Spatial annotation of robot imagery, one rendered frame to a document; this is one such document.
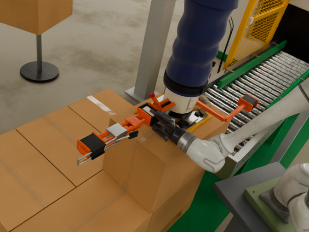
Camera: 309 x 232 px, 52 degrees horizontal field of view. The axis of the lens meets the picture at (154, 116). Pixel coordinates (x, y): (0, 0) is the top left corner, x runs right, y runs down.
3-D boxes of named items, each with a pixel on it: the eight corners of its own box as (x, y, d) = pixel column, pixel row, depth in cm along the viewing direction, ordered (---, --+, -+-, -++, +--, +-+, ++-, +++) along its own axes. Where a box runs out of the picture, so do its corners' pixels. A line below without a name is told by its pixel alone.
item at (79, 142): (92, 140, 134) (93, 131, 131) (104, 150, 131) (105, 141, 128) (76, 148, 129) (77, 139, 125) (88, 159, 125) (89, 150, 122)
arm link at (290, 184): (297, 186, 168) (321, 159, 154) (308, 216, 154) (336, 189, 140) (269, 180, 165) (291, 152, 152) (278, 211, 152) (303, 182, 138)
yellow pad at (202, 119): (197, 108, 186) (200, 101, 182) (211, 118, 181) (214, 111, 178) (160, 132, 163) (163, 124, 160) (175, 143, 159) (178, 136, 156)
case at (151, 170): (166, 129, 228) (180, 83, 203) (211, 163, 210) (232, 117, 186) (101, 168, 188) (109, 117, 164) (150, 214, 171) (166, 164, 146)
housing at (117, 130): (116, 129, 143) (117, 122, 140) (126, 138, 140) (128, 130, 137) (104, 136, 138) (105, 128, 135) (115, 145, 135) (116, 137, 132)
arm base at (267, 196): (308, 205, 167) (314, 200, 164) (286, 224, 154) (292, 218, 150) (281, 180, 176) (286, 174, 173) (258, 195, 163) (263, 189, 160)
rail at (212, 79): (269, 53, 405) (275, 39, 393) (272, 55, 403) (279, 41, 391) (153, 125, 250) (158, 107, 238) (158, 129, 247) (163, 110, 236)
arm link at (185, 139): (183, 157, 140) (173, 150, 143) (194, 148, 146) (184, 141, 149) (189, 143, 134) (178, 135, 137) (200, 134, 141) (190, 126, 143)
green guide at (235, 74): (276, 43, 394) (279, 37, 389) (284, 47, 390) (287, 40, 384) (209, 84, 287) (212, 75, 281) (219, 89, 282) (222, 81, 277)
